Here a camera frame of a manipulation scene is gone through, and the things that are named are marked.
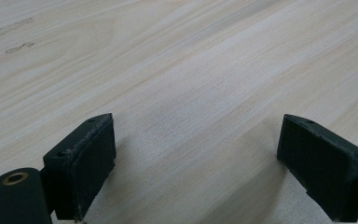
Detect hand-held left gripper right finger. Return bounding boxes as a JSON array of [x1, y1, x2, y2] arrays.
[[276, 113, 358, 223]]

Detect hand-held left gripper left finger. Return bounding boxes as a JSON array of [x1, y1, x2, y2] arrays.
[[42, 112, 117, 222]]

